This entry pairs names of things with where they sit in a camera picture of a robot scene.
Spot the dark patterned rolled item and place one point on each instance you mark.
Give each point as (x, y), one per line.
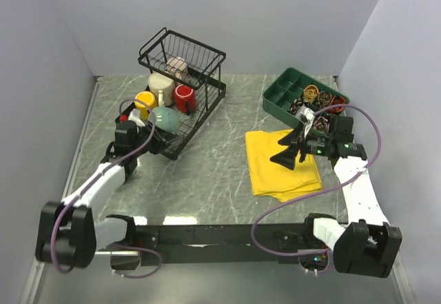
(296, 105)

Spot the red cup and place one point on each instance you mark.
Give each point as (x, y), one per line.
(185, 99)

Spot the black wire dish rack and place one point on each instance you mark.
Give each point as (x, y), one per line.
(204, 70)

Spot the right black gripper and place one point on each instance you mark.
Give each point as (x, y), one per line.
(286, 157)

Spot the pink-brown rolled item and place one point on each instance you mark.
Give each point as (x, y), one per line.
(322, 123)

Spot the black front base beam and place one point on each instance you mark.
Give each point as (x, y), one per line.
(225, 243)

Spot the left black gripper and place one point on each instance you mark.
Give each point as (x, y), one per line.
(161, 140)

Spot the pink mug lilac interior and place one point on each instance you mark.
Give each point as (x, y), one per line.
(177, 67)

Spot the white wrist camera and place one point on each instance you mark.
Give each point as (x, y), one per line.
(306, 117)
(135, 116)

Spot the white mug green interior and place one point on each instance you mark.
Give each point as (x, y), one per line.
(158, 82)

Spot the yellow folded cloth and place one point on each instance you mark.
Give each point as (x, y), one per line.
(271, 179)

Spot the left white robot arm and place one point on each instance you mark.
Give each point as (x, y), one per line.
(68, 235)

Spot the brown patterned rolled item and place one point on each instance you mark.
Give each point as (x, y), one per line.
(323, 99)

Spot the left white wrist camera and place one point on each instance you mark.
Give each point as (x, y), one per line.
(135, 116)

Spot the yellow-brown rolled item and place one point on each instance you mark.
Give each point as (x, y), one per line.
(310, 93)

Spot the green compartment tray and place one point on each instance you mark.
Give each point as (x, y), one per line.
(288, 88)

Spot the aluminium frame rail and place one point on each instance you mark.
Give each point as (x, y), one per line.
(74, 165)

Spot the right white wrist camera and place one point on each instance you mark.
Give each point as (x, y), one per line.
(306, 117)

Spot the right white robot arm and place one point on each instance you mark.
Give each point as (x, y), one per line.
(367, 245)

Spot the yellow enamel mug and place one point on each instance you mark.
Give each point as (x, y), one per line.
(144, 98)

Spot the orange rolled item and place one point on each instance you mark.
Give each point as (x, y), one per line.
(338, 104)

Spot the speckled blue-green mug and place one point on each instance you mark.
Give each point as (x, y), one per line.
(166, 119)

